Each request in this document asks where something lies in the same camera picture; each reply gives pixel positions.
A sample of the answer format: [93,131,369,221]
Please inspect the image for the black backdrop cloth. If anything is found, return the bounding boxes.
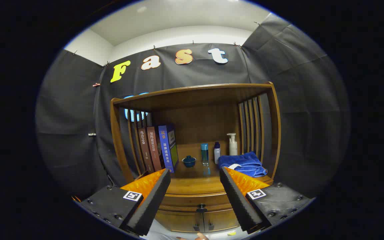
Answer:
[35,13,351,200]

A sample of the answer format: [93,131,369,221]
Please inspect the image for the wooden drawer with dark knob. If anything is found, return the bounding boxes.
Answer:
[161,193,236,214]

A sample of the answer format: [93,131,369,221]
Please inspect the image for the blue book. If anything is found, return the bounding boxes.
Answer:
[158,125,179,173]

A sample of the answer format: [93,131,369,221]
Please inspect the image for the wooden cabinet door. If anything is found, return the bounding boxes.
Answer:
[155,211,204,233]
[203,208,240,232]

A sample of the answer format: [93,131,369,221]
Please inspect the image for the wooden cabinet with slatted sides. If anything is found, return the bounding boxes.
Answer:
[110,82,282,234]

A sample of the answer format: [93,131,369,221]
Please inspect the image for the dark blue lidded teacup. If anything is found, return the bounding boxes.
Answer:
[182,155,197,168]

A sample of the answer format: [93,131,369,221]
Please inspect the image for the folded blue towel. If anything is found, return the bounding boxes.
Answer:
[218,152,268,178]

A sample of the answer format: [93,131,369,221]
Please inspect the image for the person's white trousers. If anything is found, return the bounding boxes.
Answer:
[144,220,181,240]

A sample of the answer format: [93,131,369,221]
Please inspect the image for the dark brown book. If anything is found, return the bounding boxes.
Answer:
[138,128,155,174]

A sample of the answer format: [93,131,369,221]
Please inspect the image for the white pump bottle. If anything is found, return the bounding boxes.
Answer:
[227,133,238,156]

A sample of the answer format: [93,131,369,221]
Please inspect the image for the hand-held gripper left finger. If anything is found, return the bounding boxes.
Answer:
[73,168,172,236]

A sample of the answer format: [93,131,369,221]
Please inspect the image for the reddish brown book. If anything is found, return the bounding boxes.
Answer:
[146,126,163,172]

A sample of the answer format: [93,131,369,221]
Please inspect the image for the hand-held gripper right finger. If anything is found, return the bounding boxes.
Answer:
[219,167,314,234]

